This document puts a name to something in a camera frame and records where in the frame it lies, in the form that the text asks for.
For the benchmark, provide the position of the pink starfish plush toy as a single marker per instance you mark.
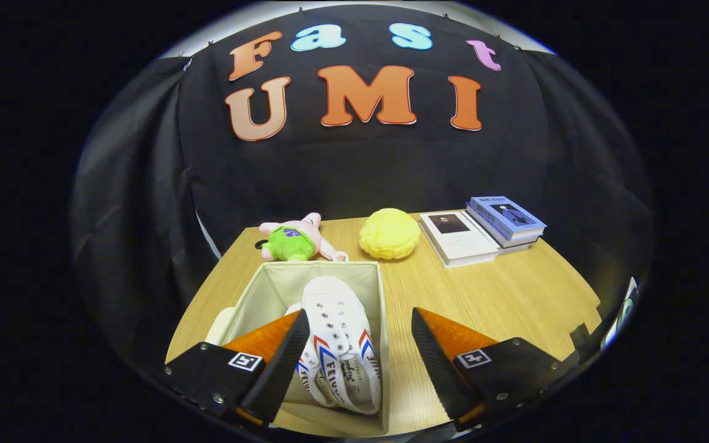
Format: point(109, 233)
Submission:
point(296, 240)

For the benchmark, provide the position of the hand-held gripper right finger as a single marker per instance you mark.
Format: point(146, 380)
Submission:
point(437, 369)

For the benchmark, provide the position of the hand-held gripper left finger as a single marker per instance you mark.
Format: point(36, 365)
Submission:
point(280, 369)

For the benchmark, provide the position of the beige fabric storage box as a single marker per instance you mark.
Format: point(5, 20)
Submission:
point(280, 289)

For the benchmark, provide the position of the yellow round plush cushion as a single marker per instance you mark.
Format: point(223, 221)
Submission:
point(389, 234)

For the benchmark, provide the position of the black backdrop cloth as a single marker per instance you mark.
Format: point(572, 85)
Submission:
point(360, 172)

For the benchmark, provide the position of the white book with portrait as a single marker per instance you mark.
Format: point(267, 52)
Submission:
point(462, 243)

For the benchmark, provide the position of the white shoe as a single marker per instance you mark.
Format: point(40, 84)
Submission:
point(308, 384)
point(336, 307)

